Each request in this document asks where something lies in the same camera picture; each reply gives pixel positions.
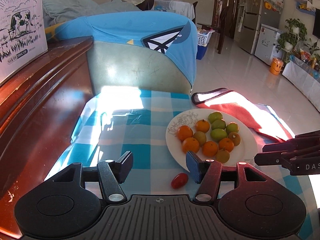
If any yellow orange jujube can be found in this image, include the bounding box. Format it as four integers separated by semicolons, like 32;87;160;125
215;148;230;164

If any orange mandarin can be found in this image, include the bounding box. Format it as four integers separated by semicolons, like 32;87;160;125
182;137;200;153
176;125;193;142
195;119;210;133
218;138;234;152
202;141;219;158

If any red cherry tomato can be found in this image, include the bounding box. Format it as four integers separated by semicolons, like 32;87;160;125
171;173;189;189

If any yellow green jujube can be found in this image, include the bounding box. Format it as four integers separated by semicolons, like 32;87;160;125
193;131;207;147

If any yellow brown jujube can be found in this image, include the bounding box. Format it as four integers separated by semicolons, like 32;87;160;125
228;132;241;147

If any white tv cabinet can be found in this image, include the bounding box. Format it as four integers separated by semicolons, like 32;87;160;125
282;55;320;111

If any red fleece cloth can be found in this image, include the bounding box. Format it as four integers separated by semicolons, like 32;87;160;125
191;88;293;142

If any orange smiley bucket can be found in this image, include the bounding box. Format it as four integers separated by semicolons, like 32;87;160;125
269;57;284;76

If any green sofa armrest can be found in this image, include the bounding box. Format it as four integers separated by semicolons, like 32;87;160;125
87;41;192;94

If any small white freezer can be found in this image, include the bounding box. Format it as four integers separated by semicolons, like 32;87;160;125
254;24;283;66

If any blue storage bin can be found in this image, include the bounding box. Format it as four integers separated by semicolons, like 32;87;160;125
196;45;208;60

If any potted green plant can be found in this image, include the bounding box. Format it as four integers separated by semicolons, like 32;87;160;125
276;18;308;63

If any black television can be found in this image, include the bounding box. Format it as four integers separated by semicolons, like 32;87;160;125
312;14;320;38

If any white plastic basket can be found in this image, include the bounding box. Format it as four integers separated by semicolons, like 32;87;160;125
197;29;215;47

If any blue sailboat blanket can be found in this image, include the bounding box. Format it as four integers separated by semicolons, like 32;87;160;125
45;10;197;85

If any grey refrigerator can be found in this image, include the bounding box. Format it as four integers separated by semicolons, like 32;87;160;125
239;0;284;55

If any white milk carton box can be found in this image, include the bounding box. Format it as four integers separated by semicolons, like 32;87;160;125
1;0;48;84

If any white clothed dining table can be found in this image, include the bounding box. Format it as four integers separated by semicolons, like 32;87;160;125
153;0;196;20

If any grey green pillow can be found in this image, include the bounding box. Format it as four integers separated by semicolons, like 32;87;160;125
42;0;140;28

